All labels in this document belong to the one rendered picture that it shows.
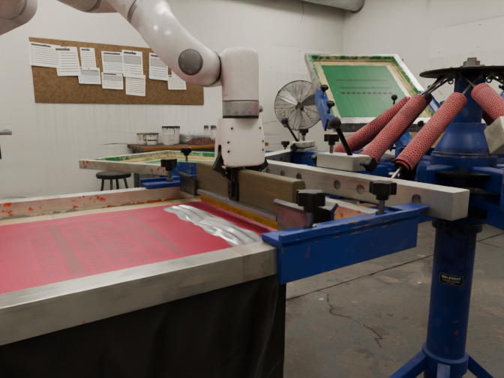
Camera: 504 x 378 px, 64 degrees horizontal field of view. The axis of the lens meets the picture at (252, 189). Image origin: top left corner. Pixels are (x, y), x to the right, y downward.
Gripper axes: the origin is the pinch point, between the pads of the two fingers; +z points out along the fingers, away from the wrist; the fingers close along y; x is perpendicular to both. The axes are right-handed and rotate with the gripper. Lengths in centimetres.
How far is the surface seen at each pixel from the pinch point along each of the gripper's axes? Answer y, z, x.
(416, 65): -413, -79, -252
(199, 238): 14.2, 6.0, 8.9
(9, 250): 42.7, 5.9, -2.3
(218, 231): 10.0, 5.5, 8.1
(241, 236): 8.2, 5.6, 13.2
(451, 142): -77, -7, 0
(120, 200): 18.6, 4.5, -25.7
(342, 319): -119, 102, -83
